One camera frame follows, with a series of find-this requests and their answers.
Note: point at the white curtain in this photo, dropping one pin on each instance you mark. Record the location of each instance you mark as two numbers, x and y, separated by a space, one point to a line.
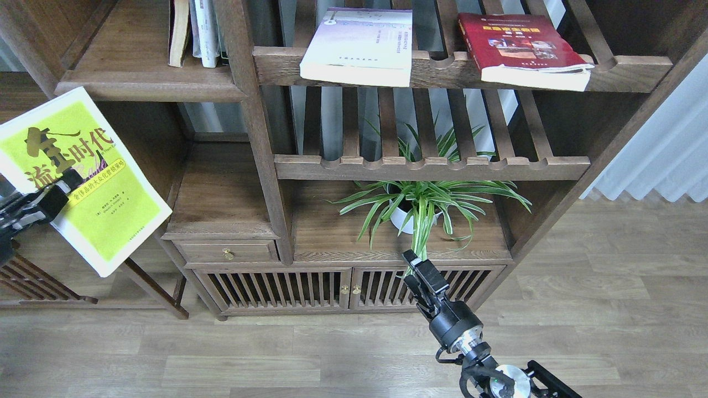
667 157

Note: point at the white lavender paperback book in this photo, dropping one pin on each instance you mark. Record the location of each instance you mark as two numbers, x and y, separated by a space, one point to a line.
361 46

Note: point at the red paperback book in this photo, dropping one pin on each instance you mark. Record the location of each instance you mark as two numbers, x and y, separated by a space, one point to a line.
523 50

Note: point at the green spider plant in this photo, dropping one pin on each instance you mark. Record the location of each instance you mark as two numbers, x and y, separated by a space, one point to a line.
459 202

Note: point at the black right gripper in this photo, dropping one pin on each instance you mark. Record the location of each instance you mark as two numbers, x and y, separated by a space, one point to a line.
452 323

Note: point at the brass drawer knob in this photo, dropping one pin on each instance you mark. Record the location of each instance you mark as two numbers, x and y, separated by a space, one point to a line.
228 254

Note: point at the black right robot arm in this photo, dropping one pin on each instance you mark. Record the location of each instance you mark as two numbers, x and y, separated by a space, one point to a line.
493 380

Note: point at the white upright book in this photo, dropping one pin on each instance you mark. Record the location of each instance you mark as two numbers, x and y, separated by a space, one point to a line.
205 33

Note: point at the dark green upright book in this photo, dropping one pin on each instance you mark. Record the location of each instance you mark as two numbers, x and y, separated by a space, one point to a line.
222 46

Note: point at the yellow green paperback book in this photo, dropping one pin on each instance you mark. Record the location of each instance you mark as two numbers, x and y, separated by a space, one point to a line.
114 208

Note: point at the white plant pot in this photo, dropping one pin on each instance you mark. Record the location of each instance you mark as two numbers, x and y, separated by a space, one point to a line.
400 213

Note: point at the tan upright book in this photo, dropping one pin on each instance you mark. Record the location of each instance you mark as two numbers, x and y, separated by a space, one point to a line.
179 32

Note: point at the dark wooden bookshelf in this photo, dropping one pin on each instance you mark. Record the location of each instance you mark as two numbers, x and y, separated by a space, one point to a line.
257 199

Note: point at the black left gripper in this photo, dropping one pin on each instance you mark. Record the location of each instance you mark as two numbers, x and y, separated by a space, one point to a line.
21 211

